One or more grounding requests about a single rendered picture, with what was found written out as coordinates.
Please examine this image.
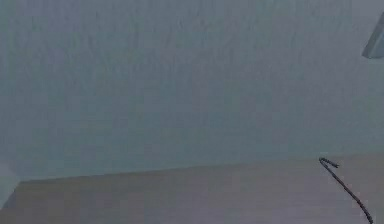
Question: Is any grey flat slab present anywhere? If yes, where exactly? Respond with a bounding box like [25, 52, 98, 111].
[361, 11, 384, 60]

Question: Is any black hook door handle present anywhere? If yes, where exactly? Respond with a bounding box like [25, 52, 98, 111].
[318, 157, 375, 224]

